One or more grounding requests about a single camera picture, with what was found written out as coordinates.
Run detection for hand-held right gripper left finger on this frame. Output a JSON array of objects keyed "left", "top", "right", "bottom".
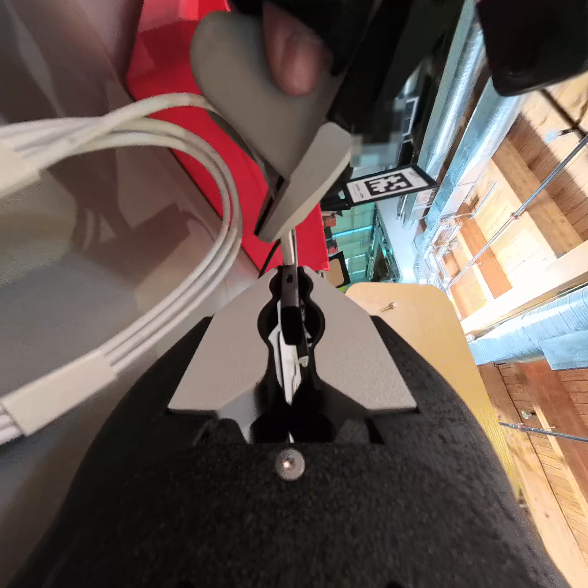
[{"left": 168, "top": 268, "right": 283, "bottom": 420}]

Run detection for thin black cable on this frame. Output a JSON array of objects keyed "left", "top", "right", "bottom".
[{"left": 258, "top": 239, "right": 283, "bottom": 279}]

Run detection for thin metal rod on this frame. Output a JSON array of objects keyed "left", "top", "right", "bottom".
[{"left": 498, "top": 420, "right": 588, "bottom": 444}]

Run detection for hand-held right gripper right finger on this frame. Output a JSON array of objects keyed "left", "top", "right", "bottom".
[{"left": 298, "top": 266, "right": 419, "bottom": 421}]

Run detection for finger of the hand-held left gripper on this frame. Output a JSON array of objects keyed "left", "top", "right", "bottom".
[
  {"left": 255, "top": 122, "right": 354, "bottom": 244},
  {"left": 190, "top": 10, "right": 343, "bottom": 178}
]

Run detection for red plastic bin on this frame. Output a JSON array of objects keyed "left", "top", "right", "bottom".
[{"left": 126, "top": 0, "right": 332, "bottom": 273}]

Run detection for person's left hand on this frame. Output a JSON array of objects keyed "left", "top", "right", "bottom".
[{"left": 264, "top": 5, "right": 334, "bottom": 98}]

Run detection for white cable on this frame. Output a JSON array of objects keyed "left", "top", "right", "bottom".
[{"left": 0, "top": 92, "right": 244, "bottom": 446}]

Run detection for metal ceiling pipe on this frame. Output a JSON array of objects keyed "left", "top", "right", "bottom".
[{"left": 439, "top": 133, "right": 588, "bottom": 297}]

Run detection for silver ventilation duct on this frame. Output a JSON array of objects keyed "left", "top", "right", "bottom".
[
  {"left": 468, "top": 284, "right": 588, "bottom": 370},
  {"left": 411, "top": 0, "right": 524, "bottom": 282}
]

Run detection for brown cardboard panel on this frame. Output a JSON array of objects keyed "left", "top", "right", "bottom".
[{"left": 327, "top": 250, "right": 352, "bottom": 288}]

